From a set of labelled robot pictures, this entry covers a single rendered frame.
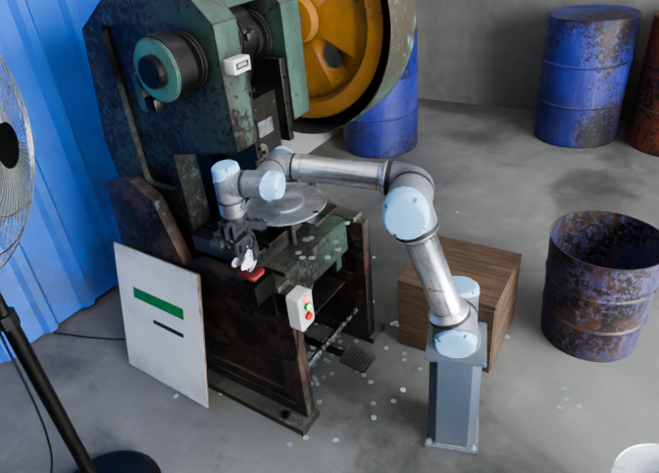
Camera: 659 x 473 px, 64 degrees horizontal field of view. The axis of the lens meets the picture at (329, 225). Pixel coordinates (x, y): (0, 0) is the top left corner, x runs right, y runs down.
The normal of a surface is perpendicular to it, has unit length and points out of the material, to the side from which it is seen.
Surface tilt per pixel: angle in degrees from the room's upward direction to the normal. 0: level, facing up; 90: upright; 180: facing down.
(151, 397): 0
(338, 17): 90
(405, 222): 83
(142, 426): 0
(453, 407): 90
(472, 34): 90
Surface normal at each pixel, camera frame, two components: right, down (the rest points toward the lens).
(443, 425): -0.25, 0.53
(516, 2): -0.54, 0.48
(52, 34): 0.84, 0.22
